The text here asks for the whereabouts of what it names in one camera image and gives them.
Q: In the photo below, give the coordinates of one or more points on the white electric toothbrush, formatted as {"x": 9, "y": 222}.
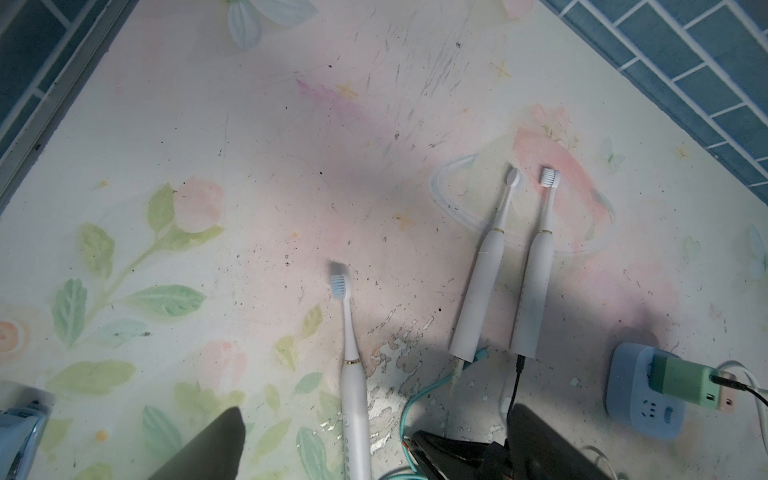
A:
{"x": 481, "y": 285}
{"x": 536, "y": 278}
{"x": 354, "y": 402}

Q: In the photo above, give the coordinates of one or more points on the green plug adapter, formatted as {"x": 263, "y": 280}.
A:
{"x": 684, "y": 380}

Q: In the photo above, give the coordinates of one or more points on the pink plug adapter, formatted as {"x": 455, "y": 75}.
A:
{"x": 727, "y": 397}

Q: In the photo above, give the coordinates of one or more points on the blue power strip cube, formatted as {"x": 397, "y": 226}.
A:
{"x": 630, "y": 400}

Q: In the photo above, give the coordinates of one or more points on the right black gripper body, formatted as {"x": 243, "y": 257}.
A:
{"x": 438, "y": 457}

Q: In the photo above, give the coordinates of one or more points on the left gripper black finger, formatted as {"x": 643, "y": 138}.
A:
{"x": 215, "y": 453}

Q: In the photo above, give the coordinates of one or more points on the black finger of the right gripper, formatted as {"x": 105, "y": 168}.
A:
{"x": 537, "y": 451}

